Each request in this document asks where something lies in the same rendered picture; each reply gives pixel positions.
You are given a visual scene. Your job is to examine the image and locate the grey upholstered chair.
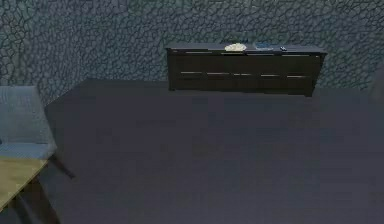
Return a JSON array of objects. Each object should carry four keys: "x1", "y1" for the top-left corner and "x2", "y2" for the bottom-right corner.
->
[{"x1": 0, "y1": 85, "x2": 76, "y2": 180}]

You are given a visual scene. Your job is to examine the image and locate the black chest of drawers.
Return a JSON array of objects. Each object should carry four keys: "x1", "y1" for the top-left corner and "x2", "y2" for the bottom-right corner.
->
[{"x1": 165, "y1": 42, "x2": 328, "y2": 98}]

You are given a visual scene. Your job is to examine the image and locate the white crumpled cloth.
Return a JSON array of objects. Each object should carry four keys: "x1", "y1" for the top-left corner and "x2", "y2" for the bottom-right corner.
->
[{"x1": 224, "y1": 43, "x2": 248, "y2": 53}]

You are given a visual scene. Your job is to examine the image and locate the light wooden table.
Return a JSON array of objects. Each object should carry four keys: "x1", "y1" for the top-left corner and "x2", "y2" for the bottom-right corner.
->
[{"x1": 0, "y1": 157, "x2": 62, "y2": 224}]

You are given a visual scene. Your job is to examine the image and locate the blue flat dish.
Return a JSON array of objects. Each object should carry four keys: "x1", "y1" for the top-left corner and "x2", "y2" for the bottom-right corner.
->
[{"x1": 254, "y1": 42, "x2": 275, "y2": 52}]

